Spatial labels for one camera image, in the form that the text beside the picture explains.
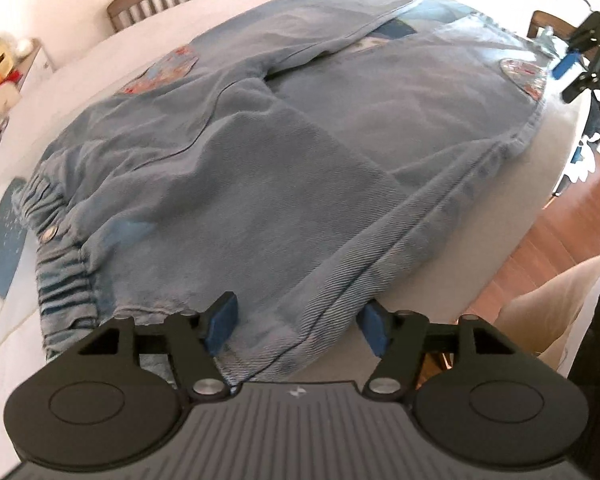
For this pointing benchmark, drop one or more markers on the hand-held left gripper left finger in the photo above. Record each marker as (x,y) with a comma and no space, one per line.
(221,325)

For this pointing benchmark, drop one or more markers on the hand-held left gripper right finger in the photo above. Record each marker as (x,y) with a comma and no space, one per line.
(376,330)

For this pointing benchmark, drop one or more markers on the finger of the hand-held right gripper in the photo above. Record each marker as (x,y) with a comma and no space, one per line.
(580,87)
(567,62)

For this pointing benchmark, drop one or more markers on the light blue denim jeans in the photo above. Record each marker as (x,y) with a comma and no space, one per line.
(280,185)

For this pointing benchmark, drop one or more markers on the person's beige trousers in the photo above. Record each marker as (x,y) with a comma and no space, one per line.
(545,310)

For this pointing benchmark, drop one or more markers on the white and blue printed tablecloth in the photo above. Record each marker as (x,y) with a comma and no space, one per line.
(80,90)

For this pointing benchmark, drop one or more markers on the white side cabinet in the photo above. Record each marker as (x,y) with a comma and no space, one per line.
(32,75)

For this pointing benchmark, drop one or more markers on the yellow box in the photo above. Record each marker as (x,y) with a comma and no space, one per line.
(1,57)

